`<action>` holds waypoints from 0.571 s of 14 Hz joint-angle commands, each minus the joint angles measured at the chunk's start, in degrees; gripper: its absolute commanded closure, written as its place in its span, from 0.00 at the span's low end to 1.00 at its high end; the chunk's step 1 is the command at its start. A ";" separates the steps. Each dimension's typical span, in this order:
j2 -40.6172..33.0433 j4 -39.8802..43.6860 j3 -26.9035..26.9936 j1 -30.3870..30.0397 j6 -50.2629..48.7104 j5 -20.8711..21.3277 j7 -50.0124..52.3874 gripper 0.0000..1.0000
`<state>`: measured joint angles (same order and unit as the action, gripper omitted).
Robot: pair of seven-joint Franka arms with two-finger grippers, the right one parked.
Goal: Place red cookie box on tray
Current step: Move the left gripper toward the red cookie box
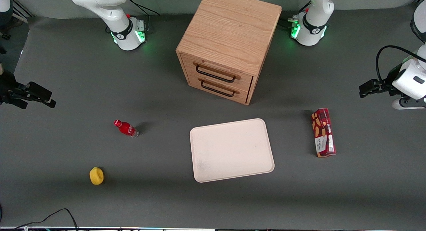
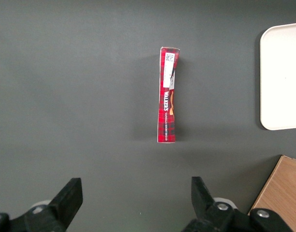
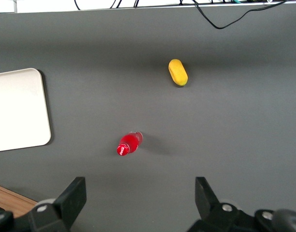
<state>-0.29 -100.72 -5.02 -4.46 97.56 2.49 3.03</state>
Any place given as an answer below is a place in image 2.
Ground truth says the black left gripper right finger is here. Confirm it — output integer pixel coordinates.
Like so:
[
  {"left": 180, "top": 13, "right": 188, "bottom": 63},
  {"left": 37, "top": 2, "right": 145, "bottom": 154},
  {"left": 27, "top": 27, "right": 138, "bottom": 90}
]
[{"left": 181, "top": 176, "right": 293, "bottom": 232}]

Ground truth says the wooden drawer cabinet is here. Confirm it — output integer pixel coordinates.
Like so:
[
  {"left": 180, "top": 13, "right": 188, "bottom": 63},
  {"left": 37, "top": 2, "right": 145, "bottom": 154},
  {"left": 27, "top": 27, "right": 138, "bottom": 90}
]
[{"left": 248, "top": 155, "right": 296, "bottom": 232}]

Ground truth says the red tartan cookie box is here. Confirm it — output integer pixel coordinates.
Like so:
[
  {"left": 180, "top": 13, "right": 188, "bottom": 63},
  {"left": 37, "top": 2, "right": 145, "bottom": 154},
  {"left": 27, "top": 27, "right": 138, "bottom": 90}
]
[{"left": 156, "top": 46, "right": 181, "bottom": 144}]

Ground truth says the cream plastic tray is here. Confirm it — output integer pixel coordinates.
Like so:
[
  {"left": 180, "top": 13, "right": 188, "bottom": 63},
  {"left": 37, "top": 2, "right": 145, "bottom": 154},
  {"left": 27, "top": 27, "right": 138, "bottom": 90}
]
[{"left": 259, "top": 22, "right": 296, "bottom": 131}]

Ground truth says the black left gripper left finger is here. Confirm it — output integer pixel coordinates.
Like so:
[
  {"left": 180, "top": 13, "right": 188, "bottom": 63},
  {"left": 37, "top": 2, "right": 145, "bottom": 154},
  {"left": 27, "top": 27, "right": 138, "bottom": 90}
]
[{"left": 0, "top": 177, "right": 84, "bottom": 232}]

